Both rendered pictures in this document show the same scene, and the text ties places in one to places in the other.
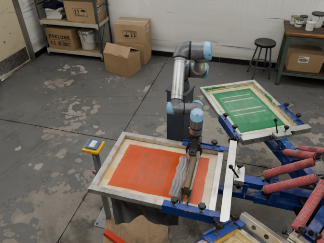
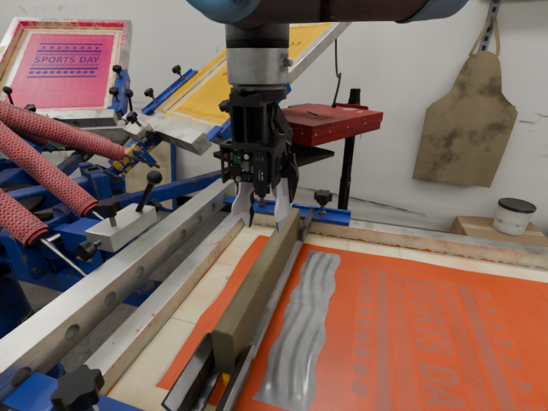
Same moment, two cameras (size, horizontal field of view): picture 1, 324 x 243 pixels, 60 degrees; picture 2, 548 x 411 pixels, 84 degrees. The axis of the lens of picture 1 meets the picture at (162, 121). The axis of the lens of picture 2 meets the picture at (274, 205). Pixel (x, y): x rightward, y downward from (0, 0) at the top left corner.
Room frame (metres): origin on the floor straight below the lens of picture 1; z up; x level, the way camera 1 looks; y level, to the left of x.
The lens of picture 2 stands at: (1.69, -0.17, 1.35)
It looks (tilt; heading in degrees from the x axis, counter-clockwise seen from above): 26 degrees down; 181
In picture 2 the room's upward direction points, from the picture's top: straight up
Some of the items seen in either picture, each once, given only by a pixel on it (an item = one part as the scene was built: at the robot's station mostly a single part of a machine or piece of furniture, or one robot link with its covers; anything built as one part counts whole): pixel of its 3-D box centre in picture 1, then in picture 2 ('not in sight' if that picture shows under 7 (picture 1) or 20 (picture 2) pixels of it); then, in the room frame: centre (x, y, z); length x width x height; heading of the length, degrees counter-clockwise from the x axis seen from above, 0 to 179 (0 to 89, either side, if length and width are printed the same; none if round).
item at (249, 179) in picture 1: (247, 181); (107, 240); (1.17, -0.53, 1.02); 0.17 x 0.06 x 0.05; 74
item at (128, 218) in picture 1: (145, 213); not in sight; (1.14, 0.12, 0.74); 0.46 x 0.04 x 0.42; 74
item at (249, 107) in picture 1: (256, 108); not in sight; (1.91, -0.78, 1.05); 1.08 x 0.61 x 0.23; 14
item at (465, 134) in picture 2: not in sight; (470, 108); (-0.41, 1.08, 1.06); 0.53 x 0.07 x 1.05; 74
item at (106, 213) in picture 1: (102, 186); not in sight; (1.59, 0.52, 0.48); 0.22 x 0.22 x 0.96; 74
